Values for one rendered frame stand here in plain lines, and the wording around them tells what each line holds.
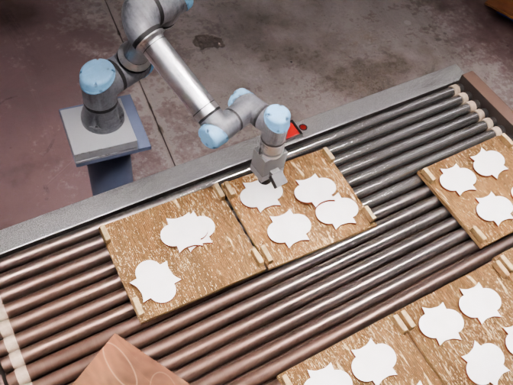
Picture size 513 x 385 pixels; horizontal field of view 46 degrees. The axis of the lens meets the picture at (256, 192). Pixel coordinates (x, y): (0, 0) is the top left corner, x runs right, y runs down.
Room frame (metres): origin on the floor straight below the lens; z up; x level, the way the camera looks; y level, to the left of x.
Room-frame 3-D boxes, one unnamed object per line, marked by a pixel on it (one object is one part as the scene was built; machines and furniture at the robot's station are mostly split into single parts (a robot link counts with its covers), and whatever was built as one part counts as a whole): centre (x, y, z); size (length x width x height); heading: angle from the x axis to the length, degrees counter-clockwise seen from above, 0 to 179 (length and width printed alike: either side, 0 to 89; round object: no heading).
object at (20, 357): (1.08, -0.17, 0.90); 1.95 x 0.05 x 0.05; 129
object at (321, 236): (1.16, -0.15, 0.93); 0.41 x 0.35 x 0.02; 126
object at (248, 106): (1.20, 0.08, 1.29); 0.11 x 0.11 x 0.08; 58
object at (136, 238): (0.91, 0.19, 0.93); 0.41 x 0.35 x 0.02; 127
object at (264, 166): (1.15, -0.03, 1.13); 0.12 x 0.09 x 0.16; 44
